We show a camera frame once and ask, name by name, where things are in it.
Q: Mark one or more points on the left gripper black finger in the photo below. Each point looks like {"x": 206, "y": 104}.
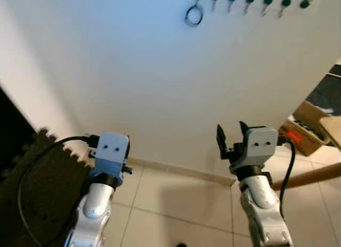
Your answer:
{"x": 128, "y": 146}

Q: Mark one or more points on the black robot foot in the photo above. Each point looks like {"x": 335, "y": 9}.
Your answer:
{"x": 181, "y": 245}

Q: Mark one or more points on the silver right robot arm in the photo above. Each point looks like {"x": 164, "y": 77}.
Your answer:
{"x": 261, "y": 204}

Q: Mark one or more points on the brown wooden beam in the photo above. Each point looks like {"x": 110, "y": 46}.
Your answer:
{"x": 309, "y": 175}

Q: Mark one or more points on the black floor rug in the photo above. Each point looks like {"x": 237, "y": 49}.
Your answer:
{"x": 327, "y": 92}

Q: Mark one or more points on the dark foam puzzle mat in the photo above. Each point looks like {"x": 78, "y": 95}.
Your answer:
{"x": 48, "y": 193}

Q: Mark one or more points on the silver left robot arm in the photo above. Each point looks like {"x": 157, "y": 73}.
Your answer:
{"x": 96, "y": 204}

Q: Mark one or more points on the brown cardboard box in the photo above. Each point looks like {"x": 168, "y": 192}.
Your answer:
{"x": 314, "y": 116}

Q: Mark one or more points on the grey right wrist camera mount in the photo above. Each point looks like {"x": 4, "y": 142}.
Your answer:
{"x": 260, "y": 143}

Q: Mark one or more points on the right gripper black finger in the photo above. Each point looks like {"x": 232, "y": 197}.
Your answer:
{"x": 243, "y": 128}
{"x": 221, "y": 137}

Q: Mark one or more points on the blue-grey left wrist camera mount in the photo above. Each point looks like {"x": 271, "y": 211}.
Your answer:
{"x": 113, "y": 148}

